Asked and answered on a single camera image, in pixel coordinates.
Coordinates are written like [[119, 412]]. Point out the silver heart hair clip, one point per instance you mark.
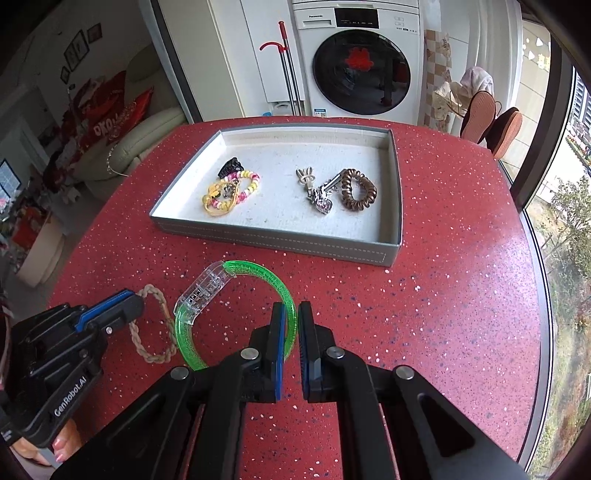
[[323, 205]]

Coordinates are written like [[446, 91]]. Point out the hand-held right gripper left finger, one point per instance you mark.
[[279, 341]]

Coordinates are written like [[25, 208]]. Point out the black window frame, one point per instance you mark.
[[545, 138]]

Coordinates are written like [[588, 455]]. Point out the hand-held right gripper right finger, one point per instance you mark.
[[304, 344]]

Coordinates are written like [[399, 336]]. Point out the grey jewelry tray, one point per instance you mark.
[[277, 247]]

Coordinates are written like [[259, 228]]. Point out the red printed blanket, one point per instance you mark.
[[99, 124]]

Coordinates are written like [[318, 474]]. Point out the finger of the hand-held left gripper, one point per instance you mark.
[[104, 304], [122, 314]]

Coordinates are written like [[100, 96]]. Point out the beige rabbit hair clip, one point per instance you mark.
[[307, 177]]

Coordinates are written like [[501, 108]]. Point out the pink cloth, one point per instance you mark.
[[478, 81]]

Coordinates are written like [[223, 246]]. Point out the white washing machine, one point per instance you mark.
[[304, 55]]

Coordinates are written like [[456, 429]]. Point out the red cushion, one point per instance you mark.
[[141, 104]]

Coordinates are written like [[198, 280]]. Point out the white cabinet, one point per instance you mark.
[[231, 55]]

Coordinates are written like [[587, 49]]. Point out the large picture frame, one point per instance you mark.
[[76, 50]]

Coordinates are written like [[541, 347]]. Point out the small picture frame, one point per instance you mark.
[[65, 74], [94, 31]]

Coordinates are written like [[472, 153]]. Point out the person's left hand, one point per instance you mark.
[[64, 443]]

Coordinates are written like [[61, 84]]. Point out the black claw hair clip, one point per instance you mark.
[[231, 167]]

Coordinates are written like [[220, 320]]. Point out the beige bag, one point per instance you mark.
[[448, 104]]

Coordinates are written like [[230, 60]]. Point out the cream sofa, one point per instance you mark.
[[147, 134]]

